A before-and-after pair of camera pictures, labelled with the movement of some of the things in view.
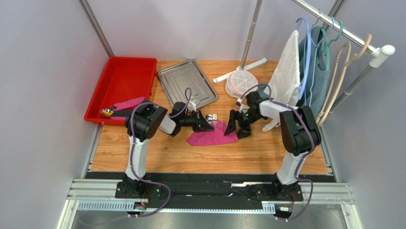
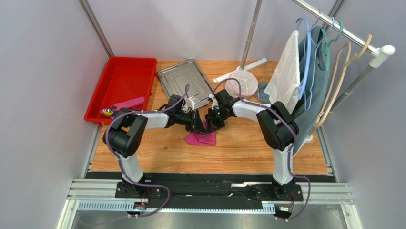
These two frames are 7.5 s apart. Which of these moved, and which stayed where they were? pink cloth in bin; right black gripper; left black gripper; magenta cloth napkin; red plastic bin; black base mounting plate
Moved: magenta cloth napkin; right black gripper
Stayed: red plastic bin; left black gripper; black base mounting plate; pink cloth in bin
